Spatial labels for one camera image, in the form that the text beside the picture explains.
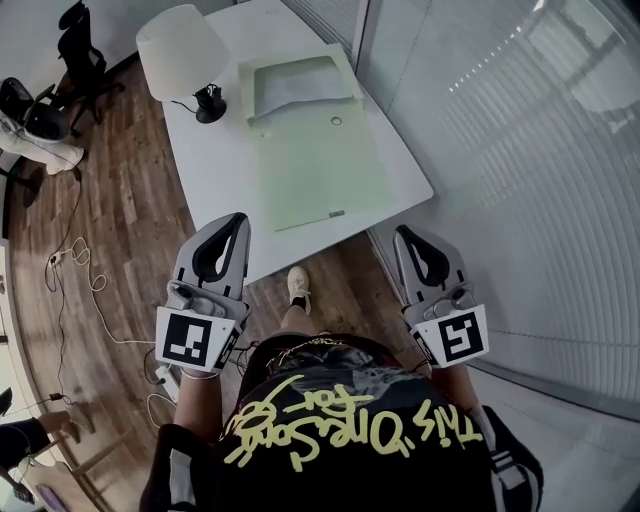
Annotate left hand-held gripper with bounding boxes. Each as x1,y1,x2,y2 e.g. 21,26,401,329
155,212,252,377

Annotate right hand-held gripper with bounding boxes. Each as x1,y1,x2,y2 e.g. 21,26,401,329
392,223,490,371

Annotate light green mat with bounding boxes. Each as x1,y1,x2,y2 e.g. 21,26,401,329
237,42,401,234

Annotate grey cloth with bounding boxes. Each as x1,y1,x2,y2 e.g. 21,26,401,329
253,63,351,120

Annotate person's left forearm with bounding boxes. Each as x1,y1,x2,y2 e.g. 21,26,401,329
173,369,227,442

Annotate person's right forearm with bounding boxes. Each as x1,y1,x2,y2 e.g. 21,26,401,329
431,362,485,422

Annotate person's left white shoe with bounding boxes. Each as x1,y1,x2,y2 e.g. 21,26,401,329
286,265,312,315

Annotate person's left leg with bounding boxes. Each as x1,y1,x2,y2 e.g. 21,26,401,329
278,303,322,337

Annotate white power strip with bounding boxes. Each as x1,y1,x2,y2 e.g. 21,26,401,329
154,364,182,401

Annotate white venetian blinds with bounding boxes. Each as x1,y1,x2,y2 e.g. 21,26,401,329
349,0,640,416

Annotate person's black printed t-shirt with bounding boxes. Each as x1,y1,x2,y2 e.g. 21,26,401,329
142,333,544,512

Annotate wooden table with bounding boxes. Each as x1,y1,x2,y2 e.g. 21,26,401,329
29,432,144,512

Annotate white table lamp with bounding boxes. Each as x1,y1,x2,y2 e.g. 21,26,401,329
135,3,231,125

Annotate black office chair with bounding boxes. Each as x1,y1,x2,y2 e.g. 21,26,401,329
57,0,126,126

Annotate purple cloth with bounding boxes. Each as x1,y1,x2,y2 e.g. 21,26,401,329
37,487,66,512

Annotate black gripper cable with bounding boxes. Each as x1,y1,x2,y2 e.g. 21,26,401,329
227,339,261,369

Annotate long white floor cable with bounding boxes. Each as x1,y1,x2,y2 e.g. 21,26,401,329
44,237,159,346

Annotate looped white cable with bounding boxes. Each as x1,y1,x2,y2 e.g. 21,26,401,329
146,392,177,426

